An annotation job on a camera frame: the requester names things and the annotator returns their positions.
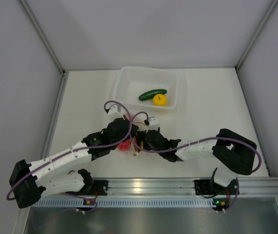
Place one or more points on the yellow fake apple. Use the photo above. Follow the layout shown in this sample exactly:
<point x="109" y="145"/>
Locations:
<point x="159" y="100"/>

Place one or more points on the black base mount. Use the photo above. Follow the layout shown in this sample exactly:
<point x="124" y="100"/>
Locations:
<point x="204" y="187"/>
<point x="99" y="187"/>

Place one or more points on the red fake apple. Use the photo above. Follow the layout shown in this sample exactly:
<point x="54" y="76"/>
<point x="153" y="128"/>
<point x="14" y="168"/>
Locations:
<point x="124" y="146"/>

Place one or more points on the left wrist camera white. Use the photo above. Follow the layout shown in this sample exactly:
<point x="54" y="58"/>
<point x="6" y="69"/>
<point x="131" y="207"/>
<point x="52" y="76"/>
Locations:
<point x="114" y="112"/>

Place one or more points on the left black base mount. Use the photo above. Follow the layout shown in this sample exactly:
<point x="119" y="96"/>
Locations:
<point x="99" y="187"/>

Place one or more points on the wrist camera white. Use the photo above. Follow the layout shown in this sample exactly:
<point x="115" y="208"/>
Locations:
<point x="114" y="112"/>
<point x="153" y="123"/>

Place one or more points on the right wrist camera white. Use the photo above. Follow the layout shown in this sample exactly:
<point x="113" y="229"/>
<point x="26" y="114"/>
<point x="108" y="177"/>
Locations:
<point x="153" y="123"/>

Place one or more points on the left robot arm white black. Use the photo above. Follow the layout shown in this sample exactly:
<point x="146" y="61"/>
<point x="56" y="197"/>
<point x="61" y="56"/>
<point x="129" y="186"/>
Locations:
<point x="30" y="181"/>

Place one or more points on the green fake cucumber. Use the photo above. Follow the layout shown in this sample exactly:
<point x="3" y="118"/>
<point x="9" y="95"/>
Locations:
<point x="151" y="93"/>

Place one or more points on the clear zip top bag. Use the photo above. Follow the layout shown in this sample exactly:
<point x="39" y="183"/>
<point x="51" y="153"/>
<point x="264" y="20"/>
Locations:
<point x="139" y="119"/>

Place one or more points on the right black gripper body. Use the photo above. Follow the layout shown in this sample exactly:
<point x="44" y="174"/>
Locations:
<point x="148" y="146"/>

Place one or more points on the white slotted cable duct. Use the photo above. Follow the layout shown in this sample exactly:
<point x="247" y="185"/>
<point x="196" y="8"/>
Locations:
<point x="106" y="202"/>

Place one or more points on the aluminium rail frame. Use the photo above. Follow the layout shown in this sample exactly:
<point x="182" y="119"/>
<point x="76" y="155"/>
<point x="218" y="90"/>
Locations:
<point x="247" y="186"/>

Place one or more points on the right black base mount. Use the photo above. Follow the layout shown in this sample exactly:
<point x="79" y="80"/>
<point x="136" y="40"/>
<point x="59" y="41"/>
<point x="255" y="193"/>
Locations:
<point x="204" y="187"/>

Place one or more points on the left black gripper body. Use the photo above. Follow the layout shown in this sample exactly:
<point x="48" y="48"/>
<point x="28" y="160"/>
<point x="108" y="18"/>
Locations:
<point x="125" y="135"/>

